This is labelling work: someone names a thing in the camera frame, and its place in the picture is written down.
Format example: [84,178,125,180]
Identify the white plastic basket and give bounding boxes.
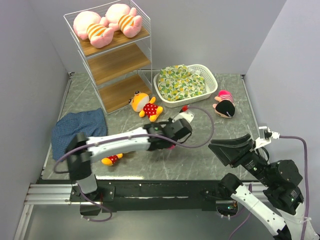
[153,64,218,108]

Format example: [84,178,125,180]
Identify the pink plush pig striped shirt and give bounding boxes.
[73,10,114,49]

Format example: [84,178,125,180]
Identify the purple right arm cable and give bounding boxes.
[228,134,311,240]

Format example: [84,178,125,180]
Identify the blue checked cloth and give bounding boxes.
[51,108,108,161]

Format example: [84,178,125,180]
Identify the lemon print cloth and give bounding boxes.
[157,64,206,102]

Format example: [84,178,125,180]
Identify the purple cable loop under rail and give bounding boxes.
[79,192,113,223]

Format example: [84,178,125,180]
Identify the white wire wooden shelf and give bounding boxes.
[64,0,153,114]

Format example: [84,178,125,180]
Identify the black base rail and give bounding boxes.
[69,180,235,217]

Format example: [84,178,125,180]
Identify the yellow plush near shelf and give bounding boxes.
[128,91,164,122]

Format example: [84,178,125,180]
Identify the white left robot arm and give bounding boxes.
[65,114,194,201]

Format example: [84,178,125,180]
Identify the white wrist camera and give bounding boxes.
[172,105,195,124]
[254,126,280,150]

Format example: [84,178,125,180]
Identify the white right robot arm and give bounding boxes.
[207,132,320,240]

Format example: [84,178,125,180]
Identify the black-haired doll pink striped dress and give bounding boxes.
[168,144,176,150]

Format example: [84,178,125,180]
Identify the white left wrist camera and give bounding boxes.
[172,105,195,124]

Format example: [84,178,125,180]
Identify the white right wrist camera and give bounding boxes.
[254,126,280,150]

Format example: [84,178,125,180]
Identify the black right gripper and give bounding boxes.
[206,131,273,184]

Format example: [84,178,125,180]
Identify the yellow plush red dotted dress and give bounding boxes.
[101,153,123,166]

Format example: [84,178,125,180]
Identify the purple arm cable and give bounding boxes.
[228,134,311,240]
[53,105,215,175]

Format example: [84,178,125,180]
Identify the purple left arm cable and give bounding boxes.
[53,105,215,175]

